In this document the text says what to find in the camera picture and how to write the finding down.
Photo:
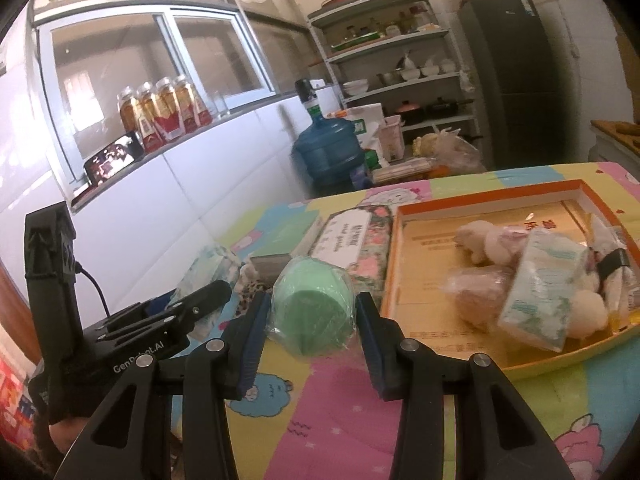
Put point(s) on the leopard print cloth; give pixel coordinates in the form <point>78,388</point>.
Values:
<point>250,292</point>

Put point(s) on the white and green tissue pack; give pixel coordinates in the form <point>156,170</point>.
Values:
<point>542,290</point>
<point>212,270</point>

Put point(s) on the orange drink bottle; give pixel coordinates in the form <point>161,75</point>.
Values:
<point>131,120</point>
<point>172,107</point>
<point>195,102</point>
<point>152,112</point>

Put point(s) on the white bowl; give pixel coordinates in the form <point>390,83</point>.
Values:
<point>430,69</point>

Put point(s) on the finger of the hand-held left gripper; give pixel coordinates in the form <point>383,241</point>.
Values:
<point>200,295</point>
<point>150,335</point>

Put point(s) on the clear bag of vegetables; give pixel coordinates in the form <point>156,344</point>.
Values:
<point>450,152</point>

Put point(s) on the white sack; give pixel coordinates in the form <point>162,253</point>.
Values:
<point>365,122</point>

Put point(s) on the black water pump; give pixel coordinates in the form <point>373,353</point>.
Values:
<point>306,92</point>

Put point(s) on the black smartphone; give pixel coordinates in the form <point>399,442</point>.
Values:
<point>112,157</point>

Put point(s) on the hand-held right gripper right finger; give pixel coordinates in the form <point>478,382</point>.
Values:
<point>375,350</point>

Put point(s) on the orange rimmed cardboard box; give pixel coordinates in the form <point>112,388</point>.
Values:
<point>430,260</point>

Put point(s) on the white metal shelf rack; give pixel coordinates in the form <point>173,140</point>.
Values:
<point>440,35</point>

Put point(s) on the red printed box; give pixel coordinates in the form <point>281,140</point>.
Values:
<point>15,400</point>

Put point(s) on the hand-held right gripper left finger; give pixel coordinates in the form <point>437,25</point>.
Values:
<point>250,332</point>

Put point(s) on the red lidded pot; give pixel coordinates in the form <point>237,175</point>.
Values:
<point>410,111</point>

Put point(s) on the plush bear with pink dress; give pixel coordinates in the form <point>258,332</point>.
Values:
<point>477,240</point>

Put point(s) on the blue water jug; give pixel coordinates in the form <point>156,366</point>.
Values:
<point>327,150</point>

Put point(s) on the wooden counter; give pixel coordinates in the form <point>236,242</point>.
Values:
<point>615,132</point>

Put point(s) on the mint green carton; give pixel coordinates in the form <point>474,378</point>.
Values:
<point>290,242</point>

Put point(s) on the black wok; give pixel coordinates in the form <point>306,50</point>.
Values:
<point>447,106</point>

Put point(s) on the floral tissue pack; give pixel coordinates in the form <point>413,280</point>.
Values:
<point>355,245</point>

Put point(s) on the dark grey fridge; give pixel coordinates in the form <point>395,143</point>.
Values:
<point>510,85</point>

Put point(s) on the sliding window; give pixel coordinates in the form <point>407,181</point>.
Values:
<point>150,50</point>

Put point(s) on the green tray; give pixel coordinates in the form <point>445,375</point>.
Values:
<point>355,41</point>

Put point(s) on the green towel roll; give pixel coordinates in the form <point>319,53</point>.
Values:
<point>310,310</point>

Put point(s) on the white plush toy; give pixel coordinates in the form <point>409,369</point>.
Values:
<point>590,315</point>

